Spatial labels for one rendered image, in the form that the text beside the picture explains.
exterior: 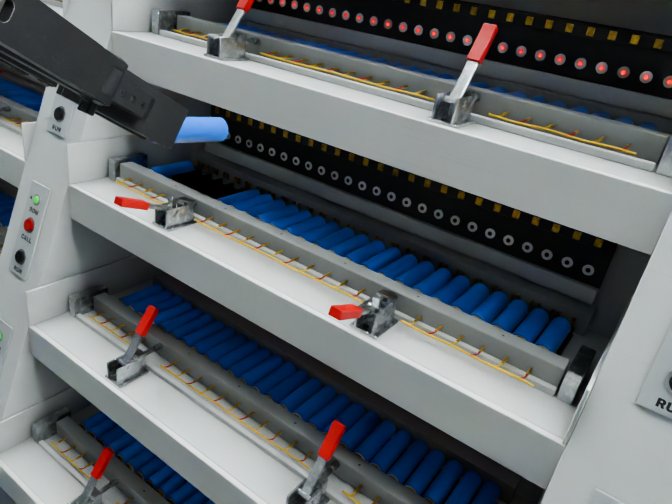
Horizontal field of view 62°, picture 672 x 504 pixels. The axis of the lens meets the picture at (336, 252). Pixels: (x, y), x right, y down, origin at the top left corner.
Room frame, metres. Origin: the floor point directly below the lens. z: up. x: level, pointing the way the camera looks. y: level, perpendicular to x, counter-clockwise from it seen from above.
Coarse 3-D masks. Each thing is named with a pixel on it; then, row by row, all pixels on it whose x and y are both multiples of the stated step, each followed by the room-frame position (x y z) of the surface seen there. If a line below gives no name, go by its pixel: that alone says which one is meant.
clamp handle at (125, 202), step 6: (120, 198) 0.55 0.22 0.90; (126, 198) 0.55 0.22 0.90; (132, 198) 0.57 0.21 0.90; (168, 198) 0.60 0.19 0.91; (120, 204) 0.54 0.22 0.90; (126, 204) 0.55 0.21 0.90; (132, 204) 0.55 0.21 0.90; (138, 204) 0.56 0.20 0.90; (144, 204) 0.57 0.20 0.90; (150, 204) 0.58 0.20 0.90; (156, 204) 0.59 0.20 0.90; (168, 204) 0.61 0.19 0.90; (174, 204) 0.61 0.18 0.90; (162, 210) 0.59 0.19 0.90
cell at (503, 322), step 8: (512, 304) 0.53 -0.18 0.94; (520, 304) 0.53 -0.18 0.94; (504, 312) 0.52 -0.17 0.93; (512, 312) 0.52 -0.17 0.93; (520, 312) 0.52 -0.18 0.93; (496, 320) 0.50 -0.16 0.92; (504, 320) 0.50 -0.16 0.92; (512, 320) 0.51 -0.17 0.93; (520, 320) 0.52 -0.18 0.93; (504, 328) 0.49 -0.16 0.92; (512, 328) 0.50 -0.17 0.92
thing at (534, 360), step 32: (160, 192) 0.67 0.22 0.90; (192, 192) 0.65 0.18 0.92; (224, 224) 0.61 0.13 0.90; (256, 224) 0.60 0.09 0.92; (288, 256) 0.57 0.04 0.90; (320, 256) 0.55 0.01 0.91; (352, 288) 0.53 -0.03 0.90; (384, 288) 0.51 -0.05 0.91; (416, 320) 0.49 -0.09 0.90; (448, 320) 0.48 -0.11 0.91; (480, 320) 0.48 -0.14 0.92; (480, 352) 0.46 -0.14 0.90; (512, 352) 0.46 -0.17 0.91; (544, 352) 0.45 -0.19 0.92
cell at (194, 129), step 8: (184, 120) 0.40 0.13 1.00; (192, 120) 0.40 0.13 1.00; (200, 120) 0.41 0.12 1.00; (208, 120) 0.42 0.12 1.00; (216, 120) 0.42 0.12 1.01; (224, 120) 0.43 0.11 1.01; (184, 128) 0.39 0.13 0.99; (192, 128) 0.40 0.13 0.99; (200, 128) 0.41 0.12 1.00; (208, 128) 0.41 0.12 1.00; (216, 128) 0.42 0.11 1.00; (224, 128) 0.43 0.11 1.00; (184, 136) 0.40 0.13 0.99; (192, 136) 0.40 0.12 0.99; (200, 136) 0.41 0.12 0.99; (208, 136) 0.42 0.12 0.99; (216, 136) 0.42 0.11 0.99; (224, 136) 0.43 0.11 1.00
